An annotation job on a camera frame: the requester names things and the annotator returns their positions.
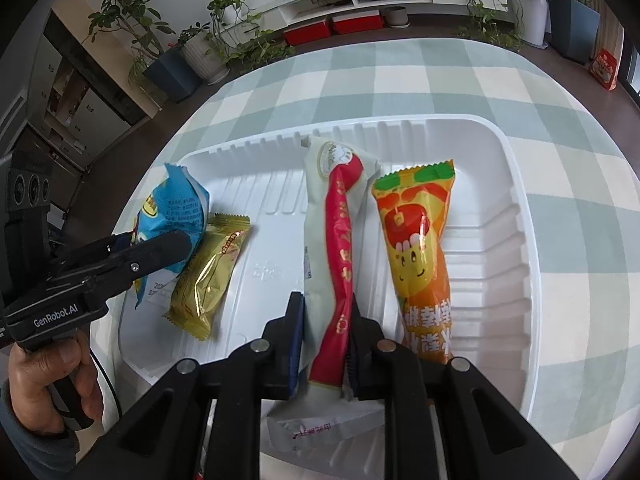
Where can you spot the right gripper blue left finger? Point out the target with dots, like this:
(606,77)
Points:
(292,341)

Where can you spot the dark blue plant pot right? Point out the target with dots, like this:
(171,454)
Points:
(574,28)

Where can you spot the white plastic tray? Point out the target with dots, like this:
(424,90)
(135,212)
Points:
(488,243)

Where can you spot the dark blue plant pot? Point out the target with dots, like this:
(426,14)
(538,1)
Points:
(173,75)
(574,28)

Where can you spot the white red long snack pack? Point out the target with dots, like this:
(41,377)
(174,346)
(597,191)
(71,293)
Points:
(321,412)

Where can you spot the light blue chip bag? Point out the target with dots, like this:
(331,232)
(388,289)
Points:
(179,202)

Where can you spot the orange apple snack stick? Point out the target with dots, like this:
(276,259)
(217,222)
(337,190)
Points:
(413,204)

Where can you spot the white ribbed plant pot left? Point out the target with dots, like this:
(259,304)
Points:
(204,60)

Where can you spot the person's left forearm sleeve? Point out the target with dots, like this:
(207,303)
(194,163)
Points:
(48,456)

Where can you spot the red box on floor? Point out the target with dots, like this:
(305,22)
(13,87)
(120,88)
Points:
(604,69)

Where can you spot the green white checkered tablecloth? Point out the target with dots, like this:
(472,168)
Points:
(583,194)

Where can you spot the white plant pot right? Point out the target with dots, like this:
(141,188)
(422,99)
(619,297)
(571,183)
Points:
(530,19)

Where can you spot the red storage bin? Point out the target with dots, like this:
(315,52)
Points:
(361,21)
(309,32)

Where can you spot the gold foil snack pack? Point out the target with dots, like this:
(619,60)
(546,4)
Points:
(202,284)

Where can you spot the dark blue plant pot left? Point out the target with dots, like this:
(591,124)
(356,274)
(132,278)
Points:
(173,75)

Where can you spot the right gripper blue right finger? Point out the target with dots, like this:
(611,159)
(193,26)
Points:
(361,364)

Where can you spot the person's left hand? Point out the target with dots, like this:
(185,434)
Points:
(30,375)

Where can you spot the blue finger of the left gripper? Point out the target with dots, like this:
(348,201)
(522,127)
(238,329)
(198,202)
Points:
(149,256)
(117,242)

